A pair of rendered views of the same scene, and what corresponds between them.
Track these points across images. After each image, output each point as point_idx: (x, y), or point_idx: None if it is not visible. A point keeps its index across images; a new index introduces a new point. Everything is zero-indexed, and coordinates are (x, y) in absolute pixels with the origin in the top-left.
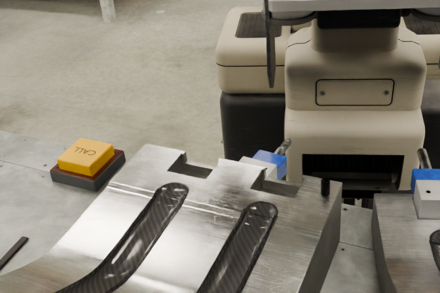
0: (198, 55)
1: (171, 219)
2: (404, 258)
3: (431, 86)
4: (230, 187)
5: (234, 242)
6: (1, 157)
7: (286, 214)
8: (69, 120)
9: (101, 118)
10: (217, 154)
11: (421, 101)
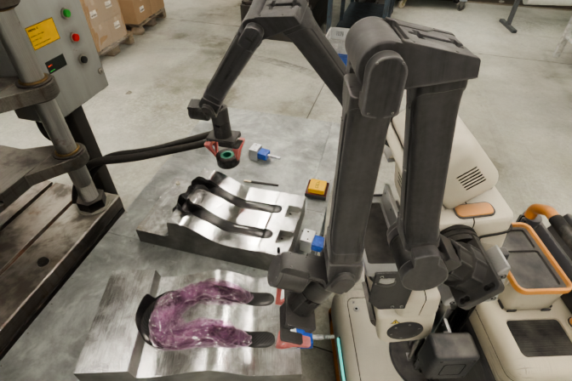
0: None
1: (263, 211)
2: (257, 283)
3: (463, 343)
4: (280, 224)
5: (254, 229)
6: (320, 165)
7: (265, 241)
8: (505, 196)
9: (519, 211)
10: None
11: (401, 314)
